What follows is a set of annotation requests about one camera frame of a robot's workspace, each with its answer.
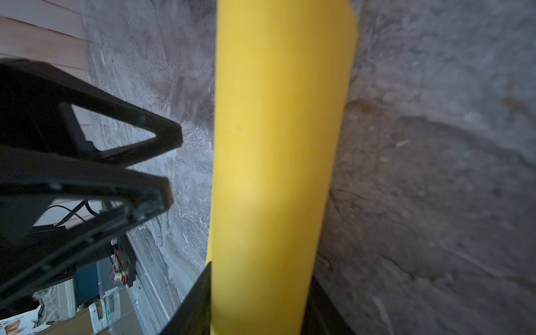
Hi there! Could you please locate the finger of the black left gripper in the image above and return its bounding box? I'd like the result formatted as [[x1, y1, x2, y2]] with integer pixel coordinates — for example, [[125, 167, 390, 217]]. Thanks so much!
[[1, 58, 183, 168], [1, 146, 173, 309]]

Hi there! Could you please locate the yellow paper document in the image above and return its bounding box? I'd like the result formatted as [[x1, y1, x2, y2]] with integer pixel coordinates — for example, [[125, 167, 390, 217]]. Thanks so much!
[[207, 1, 357, 334]]

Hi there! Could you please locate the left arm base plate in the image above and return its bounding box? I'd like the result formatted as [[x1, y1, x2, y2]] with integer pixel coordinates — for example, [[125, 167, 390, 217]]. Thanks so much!
[[110, 235, 137, 288]]

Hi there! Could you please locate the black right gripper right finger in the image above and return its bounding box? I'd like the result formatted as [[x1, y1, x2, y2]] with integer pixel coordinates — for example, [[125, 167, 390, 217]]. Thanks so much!
[[301, 276, 356, 335]]

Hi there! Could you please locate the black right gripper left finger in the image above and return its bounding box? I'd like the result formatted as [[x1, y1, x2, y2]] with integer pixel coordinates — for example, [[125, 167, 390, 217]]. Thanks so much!
[[160, 262, 212, 335]]

